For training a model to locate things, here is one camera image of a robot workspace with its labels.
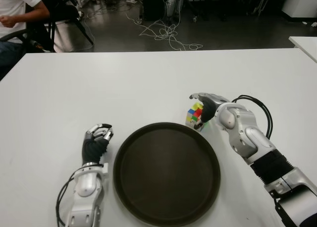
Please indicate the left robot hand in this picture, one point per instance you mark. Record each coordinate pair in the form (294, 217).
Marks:
(92, 149)

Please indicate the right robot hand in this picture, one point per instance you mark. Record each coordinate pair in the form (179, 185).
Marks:
(210, 105)

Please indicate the multicoloured Rubik's cube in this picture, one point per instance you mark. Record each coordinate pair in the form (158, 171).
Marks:
(193, 115)

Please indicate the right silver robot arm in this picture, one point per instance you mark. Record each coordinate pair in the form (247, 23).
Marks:
(250, 137)

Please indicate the dark round plate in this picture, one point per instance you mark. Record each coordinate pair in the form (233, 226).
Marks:
(166, 175)

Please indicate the silver background robot legs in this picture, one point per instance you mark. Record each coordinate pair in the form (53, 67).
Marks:
(173, 4)

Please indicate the white side table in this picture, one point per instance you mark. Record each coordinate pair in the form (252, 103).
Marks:
(305, 44)

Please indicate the black cabinet on casters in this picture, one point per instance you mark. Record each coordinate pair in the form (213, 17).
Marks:
(153, 4)

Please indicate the white cabinet with black base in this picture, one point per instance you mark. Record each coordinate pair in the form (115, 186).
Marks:
(299, 4)

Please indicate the black office chair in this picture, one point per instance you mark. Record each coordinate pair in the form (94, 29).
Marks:
(59, 14)

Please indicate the person in white shirt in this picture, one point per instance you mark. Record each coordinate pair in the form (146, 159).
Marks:
(12, 4)

